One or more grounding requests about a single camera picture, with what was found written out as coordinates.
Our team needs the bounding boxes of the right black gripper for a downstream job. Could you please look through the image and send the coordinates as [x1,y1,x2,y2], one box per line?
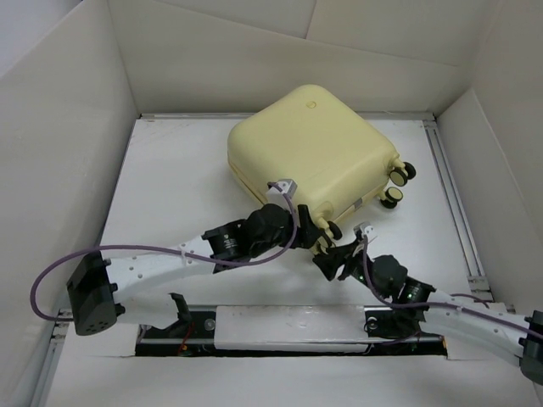
[311,239,389,299]

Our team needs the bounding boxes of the yellow hard-shell suitcase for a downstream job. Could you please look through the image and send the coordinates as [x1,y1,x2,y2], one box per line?
[227,85,417,253]

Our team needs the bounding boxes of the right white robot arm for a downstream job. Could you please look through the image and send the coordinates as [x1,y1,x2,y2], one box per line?
[313,242,542,385]

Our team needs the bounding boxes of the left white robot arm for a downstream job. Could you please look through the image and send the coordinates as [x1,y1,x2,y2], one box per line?
[66,203,320,337]

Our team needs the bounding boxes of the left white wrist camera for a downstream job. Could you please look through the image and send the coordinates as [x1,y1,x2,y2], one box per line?
[266,179,297,207]

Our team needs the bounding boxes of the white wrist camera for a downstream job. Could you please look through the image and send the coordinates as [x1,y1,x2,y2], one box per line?
[353,221,378,243]
[266,179,297,207]

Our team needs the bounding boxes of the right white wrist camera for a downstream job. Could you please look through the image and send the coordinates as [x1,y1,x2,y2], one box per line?
[353,221,378,243]

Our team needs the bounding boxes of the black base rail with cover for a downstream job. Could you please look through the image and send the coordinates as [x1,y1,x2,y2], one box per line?
[135,305,447,358]

